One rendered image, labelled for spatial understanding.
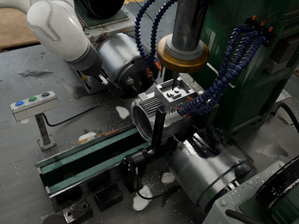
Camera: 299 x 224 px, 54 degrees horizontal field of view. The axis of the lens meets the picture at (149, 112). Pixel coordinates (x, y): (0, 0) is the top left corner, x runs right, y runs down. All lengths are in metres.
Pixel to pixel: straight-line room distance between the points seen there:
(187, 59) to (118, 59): 0.38
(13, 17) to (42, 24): 2.79
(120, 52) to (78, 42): 0.49
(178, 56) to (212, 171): 0.38
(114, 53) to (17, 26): 2.20
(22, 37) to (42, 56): 1.36
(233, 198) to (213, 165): 0.12
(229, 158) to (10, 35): 2.68
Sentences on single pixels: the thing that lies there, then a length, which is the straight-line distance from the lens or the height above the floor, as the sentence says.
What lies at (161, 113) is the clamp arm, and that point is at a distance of 0.91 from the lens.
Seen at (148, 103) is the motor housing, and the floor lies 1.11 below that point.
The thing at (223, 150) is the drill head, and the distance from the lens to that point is 0.97.
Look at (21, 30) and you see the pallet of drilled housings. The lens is 3.30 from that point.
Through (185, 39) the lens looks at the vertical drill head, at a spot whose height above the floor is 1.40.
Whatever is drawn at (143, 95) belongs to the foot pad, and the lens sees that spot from 1.19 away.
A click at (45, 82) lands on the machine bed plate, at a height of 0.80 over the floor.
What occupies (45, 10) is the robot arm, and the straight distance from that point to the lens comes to 0.76.
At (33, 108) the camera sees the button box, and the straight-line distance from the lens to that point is 1.20.
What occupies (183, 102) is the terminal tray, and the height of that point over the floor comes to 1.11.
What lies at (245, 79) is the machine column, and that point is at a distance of 1.11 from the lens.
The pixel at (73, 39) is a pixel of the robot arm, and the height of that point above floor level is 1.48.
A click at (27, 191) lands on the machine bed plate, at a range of 1.31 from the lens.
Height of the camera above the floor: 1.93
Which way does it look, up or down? 49 degrees down
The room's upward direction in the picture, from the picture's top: 7 degrees clockwise
